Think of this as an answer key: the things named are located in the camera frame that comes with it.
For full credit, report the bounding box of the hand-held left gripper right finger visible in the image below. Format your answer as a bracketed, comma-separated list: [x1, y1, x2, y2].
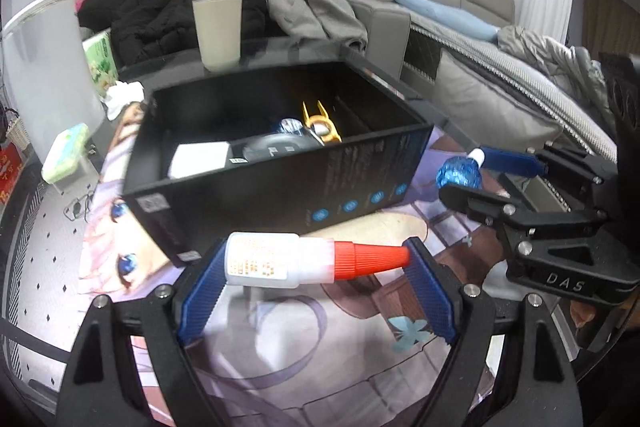
[404, 237, 583, 427]

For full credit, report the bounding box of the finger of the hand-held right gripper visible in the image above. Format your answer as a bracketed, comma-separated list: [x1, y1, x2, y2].
[439, 184, 640, 303]
[481, 144, 616, 212]

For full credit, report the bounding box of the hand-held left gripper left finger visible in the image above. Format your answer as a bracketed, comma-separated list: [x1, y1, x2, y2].
[57, 238, 230, 427]

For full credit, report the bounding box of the blue foil bottle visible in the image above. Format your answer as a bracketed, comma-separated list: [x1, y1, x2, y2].
[436, 148, 486, 190]

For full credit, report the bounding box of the white glue bottle red cap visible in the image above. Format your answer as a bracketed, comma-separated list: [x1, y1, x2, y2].
[222, 232, 411, 290]

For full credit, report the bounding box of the black cardboard box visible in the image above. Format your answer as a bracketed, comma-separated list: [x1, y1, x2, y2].
[122, 59, 435, 268]

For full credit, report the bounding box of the silver metal disc stand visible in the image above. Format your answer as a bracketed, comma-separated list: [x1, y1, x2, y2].
[242, 117, 323, 162]

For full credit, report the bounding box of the yellow plastic clip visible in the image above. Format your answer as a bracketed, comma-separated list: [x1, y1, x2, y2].
[300, 99, 343, 145]

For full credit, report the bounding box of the person's right hand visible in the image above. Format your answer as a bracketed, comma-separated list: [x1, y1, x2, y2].
[570, 294, 640, 343]

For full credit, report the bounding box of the grey cushion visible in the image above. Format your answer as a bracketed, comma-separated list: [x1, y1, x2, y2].
[432, 48, 563, 158]

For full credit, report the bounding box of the bed with grey quilt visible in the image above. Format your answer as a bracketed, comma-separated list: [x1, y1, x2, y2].
[400, 14, 621, 162]

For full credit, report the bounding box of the printed desk mat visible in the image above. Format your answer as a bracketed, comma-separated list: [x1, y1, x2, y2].
[77, 102, 506, 427]

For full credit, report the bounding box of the grey puffer jacket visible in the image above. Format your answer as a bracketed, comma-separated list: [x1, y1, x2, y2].
[497, 25, 618, 128]

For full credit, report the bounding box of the white charger adapter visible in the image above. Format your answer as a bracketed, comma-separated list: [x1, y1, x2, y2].
[170, 143, 231, 180]

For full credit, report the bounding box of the blue pillow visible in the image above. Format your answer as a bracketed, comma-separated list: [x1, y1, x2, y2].
[393, 0, 501, 42]

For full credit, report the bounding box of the green wet wipes box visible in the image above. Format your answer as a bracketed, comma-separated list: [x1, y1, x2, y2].
[41, 123, 91, 184]

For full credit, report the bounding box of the crumpled white tissue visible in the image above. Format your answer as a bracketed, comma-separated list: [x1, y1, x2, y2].
[102, 82, 146, 120]

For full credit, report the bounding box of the red paper bag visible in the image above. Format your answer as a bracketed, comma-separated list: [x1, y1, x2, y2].
[0, 142, 23, 202]

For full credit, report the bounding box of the wicker basket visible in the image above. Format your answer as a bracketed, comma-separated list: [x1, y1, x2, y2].
[5, 117, 28, 148]

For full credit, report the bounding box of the green tissue pack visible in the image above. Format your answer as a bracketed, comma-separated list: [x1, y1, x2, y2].
[82, 32, 121, 95]

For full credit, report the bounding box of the grey hoodie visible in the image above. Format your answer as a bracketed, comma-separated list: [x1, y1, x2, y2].
[265, 0, 368, 50]

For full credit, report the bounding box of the beige cup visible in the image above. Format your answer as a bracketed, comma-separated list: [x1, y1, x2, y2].
[192, 0, 245, 72]

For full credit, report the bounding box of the tall white canister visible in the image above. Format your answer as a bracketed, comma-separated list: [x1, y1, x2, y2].
[0, 0, 108, 148]

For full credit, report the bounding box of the black jacket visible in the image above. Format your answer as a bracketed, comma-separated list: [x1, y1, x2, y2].
[77, 0, 271, 65]

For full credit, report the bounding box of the black charger cable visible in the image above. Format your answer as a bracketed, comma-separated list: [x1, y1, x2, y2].
[62, 192, 96, 220]

